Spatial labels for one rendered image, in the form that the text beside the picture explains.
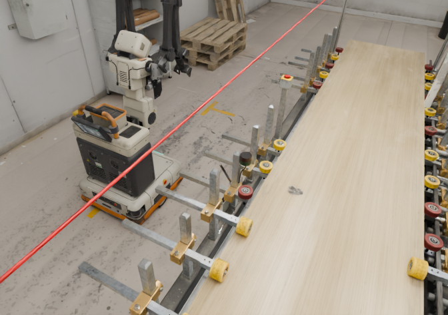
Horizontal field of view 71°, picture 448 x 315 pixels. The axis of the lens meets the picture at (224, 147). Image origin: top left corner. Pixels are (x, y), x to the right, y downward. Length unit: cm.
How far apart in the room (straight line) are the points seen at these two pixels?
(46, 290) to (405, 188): 236
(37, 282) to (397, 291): 222
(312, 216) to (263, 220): 25
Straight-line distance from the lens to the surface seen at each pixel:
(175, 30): 245
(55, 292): 261
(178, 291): 161
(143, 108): 253
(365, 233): 170
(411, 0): 927
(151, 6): 480
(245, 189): 172
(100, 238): 277
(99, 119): 240
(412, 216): 190
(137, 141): 229
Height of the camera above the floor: 212
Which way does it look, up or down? 37 degrees down
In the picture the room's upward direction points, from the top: 3 degrees clockwise
